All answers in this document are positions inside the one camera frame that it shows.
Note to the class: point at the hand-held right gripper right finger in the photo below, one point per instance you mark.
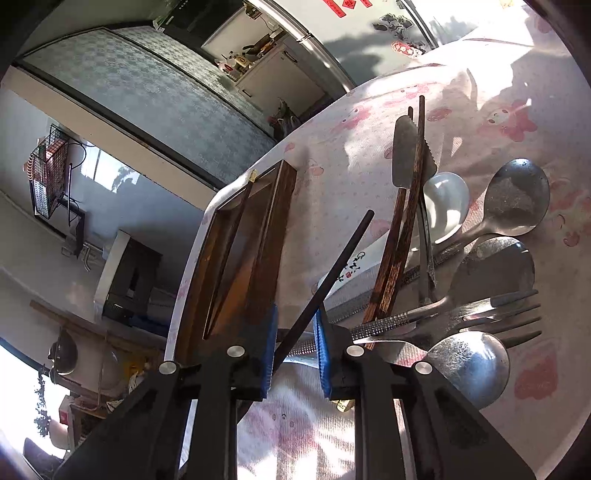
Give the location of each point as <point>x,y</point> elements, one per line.
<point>322,355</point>

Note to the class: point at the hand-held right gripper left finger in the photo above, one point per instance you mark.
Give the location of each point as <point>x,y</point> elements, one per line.
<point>270,350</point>

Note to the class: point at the black chopstick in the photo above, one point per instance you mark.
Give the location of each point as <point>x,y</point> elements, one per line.
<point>332,277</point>

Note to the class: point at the wooden utensil tray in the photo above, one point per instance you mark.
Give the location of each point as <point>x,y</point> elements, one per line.
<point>270,240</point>

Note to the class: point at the brown wooden chopstick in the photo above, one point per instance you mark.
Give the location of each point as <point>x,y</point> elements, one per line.
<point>408,207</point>
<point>385,258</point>

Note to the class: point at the metal fork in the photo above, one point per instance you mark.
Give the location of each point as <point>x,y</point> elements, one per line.
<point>508,314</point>

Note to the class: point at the spoons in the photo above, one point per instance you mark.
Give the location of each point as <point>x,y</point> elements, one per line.
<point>498,267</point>

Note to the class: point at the white ceramic soup spoon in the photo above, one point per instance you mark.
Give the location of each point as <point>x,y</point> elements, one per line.
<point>445,198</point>

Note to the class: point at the serrated metal table knife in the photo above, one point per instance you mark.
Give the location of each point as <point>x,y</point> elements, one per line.
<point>404,152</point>

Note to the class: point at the large round metal spoon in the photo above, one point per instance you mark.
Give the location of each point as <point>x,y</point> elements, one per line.
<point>517,194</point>

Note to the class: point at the dark low cabinet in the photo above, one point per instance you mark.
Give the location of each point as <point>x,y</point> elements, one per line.
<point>134,277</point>

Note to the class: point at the dark round pot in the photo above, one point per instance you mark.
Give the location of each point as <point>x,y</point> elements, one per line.
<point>60,355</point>

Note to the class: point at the pink printed tablecloth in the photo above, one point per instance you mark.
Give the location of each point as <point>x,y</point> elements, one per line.
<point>351,138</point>

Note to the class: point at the striped bag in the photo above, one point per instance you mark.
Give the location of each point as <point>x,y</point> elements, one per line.
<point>284,117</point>

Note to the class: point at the white kitchen cabinet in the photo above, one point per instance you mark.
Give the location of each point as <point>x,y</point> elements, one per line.
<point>277,78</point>

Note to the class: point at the black wok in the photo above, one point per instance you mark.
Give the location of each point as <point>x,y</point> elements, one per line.
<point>258,44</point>

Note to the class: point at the silver refrigerator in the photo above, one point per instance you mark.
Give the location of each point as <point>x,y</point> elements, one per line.
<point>351,27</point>

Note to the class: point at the black range hood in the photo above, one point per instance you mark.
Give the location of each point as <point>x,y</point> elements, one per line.
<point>184,18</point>

